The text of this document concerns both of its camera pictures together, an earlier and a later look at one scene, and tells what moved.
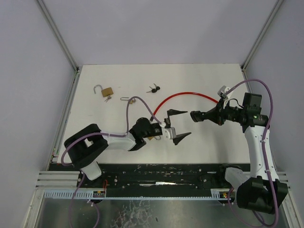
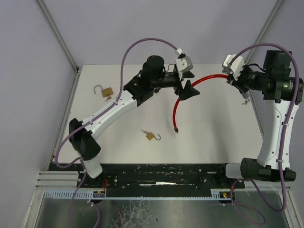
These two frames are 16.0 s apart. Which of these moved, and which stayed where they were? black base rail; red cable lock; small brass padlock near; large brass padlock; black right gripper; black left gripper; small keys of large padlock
Moved: red cable lock; black right gripper; black left gripper
Stayed: black base rail; large brass padlock; small keys of large padlock; small brass padlock near
